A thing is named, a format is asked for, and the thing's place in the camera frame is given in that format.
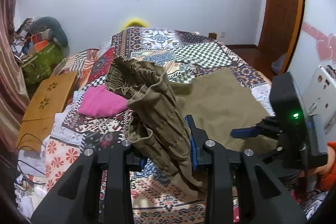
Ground olive khaki pants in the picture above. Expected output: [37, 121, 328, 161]
[105, 57, 277, 192]

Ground right hand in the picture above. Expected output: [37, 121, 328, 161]
[316, 141, 336, 191]

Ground patchwork patterned bed quilt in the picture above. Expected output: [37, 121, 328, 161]
[15, 26, 329, 224]

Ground pink folded cloth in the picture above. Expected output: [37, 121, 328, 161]
[78, 85, 127, 118]

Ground purple grey cloth bundle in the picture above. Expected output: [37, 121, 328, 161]
[271, 54, 286, 75]

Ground wooden folding bed table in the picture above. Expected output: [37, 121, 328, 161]
[17, 72, 77, 152]

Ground brown wooden door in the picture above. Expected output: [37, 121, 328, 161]
[258, 0, 303, 74]

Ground yellow round object behind bed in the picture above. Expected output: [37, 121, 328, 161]
[121, 18, 150, 30]

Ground green patterned storage bag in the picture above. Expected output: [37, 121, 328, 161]
[20, 42, 64, 85]

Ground striped maroon curtain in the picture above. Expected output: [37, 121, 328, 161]
[1, 0, 30, 152]

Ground grey plush pillow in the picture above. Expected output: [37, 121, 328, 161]
[29, 16, 68, 48]

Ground wooden bed post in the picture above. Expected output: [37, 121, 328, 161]
[209, 32, 217, 40]

